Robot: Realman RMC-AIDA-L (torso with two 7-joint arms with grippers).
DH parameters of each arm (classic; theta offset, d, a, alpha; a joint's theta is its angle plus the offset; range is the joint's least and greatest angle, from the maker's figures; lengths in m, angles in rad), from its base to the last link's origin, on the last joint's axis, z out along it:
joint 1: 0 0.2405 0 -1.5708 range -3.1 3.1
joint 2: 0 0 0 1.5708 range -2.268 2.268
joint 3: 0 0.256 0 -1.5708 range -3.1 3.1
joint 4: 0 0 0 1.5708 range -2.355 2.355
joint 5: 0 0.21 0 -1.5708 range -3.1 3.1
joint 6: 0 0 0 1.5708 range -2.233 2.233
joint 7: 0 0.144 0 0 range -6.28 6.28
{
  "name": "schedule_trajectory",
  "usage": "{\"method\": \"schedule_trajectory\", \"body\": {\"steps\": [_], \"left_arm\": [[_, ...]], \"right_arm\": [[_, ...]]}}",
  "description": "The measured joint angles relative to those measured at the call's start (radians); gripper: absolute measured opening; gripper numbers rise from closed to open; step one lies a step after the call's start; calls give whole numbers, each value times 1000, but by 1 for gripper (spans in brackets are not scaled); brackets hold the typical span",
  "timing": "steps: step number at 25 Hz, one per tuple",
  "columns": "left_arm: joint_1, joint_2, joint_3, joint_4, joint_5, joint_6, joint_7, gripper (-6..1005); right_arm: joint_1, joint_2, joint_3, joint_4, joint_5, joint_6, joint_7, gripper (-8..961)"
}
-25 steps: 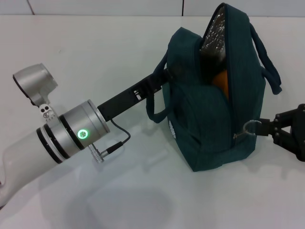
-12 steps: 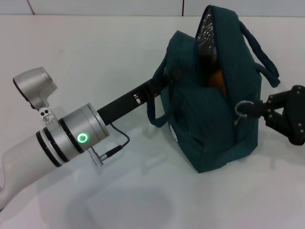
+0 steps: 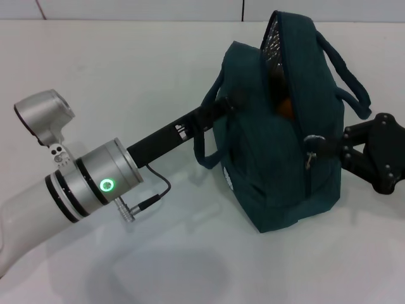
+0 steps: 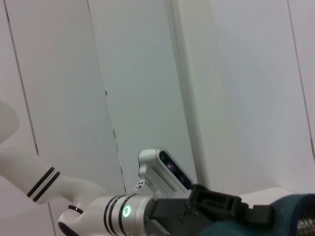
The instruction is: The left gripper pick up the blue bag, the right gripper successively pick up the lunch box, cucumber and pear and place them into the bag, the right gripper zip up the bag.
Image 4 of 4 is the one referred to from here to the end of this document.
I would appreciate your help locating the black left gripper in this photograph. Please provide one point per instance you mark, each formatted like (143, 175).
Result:
(184, 216)

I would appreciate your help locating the teal insulated lunch bag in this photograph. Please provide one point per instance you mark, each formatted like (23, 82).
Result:
(283, 216)

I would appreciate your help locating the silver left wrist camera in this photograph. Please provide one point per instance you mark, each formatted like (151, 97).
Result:
(167, 172)

